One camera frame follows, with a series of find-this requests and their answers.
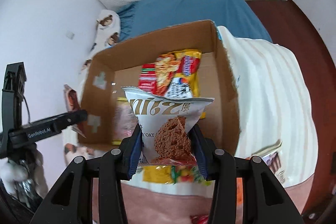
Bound white chocolate wafer packet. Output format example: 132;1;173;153
252;139;286;185

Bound black cable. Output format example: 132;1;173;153
22;93;32;125

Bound colourful fruit candy bag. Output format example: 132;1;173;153
142;165;211;186

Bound orange snack bag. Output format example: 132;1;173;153
236;178;243;205

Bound small red candy packet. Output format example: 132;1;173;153
190;214;209;224

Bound blue bed sheet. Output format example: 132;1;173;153
118;0;272;42

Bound beige yellow snack packet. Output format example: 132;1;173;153
112;97;138;145

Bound white wall switch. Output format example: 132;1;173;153
66;31;75;40

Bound white oat cookie packet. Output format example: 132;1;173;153
122;86;214;166

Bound brown cardboard box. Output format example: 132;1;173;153
78;20;240;153

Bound white striped cat blanket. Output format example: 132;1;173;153
64;26;318;188

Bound large red yellow noodle bag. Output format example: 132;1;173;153
153;48;207;119

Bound red snack packet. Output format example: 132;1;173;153
138;63;158;95

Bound white bear print pillow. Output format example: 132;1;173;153
79;9;121;75

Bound brown cookie packet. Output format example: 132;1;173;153
64;84;85;138

